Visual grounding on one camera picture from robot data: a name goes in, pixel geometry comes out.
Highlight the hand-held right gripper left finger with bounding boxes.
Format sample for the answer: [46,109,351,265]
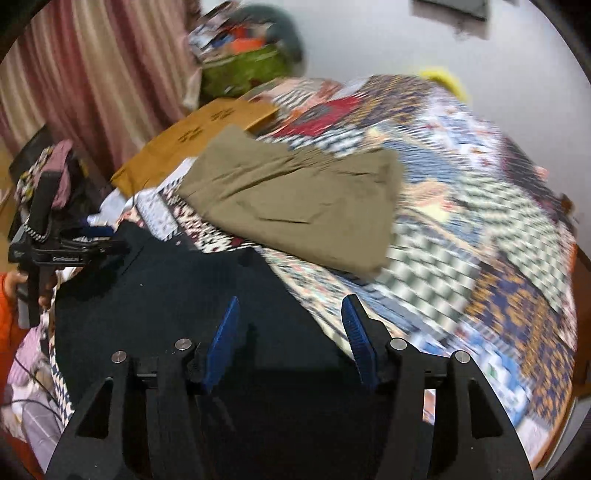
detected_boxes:
[45,296,242,480]

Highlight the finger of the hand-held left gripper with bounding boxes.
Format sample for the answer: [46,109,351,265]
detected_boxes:
[86,235,132,267]

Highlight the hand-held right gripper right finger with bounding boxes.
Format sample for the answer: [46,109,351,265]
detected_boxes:
[341,294,535,480]

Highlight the black pants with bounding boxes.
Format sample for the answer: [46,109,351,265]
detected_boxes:
[50,220,372,480]

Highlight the khaki pants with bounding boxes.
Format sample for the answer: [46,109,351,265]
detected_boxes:
[177,126,406,279]

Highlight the person's left forearm orange sleeve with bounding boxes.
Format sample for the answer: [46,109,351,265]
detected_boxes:
[0,274,29,354]

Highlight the person's left hand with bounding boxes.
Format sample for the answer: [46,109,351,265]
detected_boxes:
[3,271,57,310]

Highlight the white floral sheet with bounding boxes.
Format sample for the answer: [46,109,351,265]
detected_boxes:
[137,184,260,252]

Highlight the pink cloth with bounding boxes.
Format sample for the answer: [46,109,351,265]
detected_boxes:
[45,140,75,209]

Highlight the wooden lap desk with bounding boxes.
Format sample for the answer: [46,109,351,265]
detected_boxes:
[110,97,279,195]

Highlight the patchwork printed bedspread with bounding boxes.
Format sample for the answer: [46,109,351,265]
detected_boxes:
[139,73,581,468]

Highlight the striped pink curtain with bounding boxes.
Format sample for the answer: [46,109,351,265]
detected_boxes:
[0,0,204,185]

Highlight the pile of papers and boxes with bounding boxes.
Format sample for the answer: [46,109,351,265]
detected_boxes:
[187,2,269,64]

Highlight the yellow curved cushion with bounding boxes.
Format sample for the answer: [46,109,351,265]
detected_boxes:
[419,66,468,101]

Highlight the grey-green long pillow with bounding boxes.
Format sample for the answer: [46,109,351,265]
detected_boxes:
[240,4,306,75]

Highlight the metal bead chain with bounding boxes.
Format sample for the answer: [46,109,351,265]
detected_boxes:
[25,220,51,244]

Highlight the thin black cable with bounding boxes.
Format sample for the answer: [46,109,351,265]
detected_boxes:
[8,359,62,418]

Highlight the small wall monitor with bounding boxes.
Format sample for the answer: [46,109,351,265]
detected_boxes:
[412,0,491,22]

